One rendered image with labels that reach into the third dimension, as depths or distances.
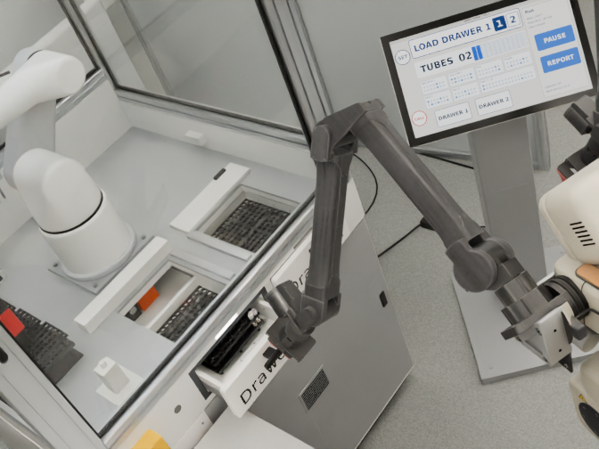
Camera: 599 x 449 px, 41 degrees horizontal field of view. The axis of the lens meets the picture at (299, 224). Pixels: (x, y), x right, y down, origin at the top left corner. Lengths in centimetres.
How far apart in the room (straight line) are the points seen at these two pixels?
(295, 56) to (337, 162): 43
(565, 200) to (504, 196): 115
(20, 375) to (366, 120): 81
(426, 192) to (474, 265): 16
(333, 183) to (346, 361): 97
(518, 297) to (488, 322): 150
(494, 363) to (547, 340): 140
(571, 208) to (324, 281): 53
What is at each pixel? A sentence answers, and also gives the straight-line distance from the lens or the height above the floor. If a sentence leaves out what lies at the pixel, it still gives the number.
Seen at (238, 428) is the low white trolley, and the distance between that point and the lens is 201.
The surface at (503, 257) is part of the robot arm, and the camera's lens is 147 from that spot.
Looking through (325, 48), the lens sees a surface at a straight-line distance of 356.
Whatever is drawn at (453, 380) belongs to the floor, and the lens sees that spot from 285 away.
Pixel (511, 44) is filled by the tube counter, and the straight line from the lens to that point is 225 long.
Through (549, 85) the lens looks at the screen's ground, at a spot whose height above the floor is 101.
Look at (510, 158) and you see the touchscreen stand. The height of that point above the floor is 74.
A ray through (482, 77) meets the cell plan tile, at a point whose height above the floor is 106.
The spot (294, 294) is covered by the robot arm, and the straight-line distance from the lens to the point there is 173.
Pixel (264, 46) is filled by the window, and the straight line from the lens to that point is 186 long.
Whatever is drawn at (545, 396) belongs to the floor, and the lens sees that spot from 278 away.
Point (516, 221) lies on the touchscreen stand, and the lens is 263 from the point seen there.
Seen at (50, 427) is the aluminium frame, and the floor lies 113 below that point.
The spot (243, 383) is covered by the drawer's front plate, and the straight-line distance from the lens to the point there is 190.
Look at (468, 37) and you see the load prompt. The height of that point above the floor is 115.
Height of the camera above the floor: 234
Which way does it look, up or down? 41 degrees down
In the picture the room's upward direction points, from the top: 23 degrees counter-clockwise
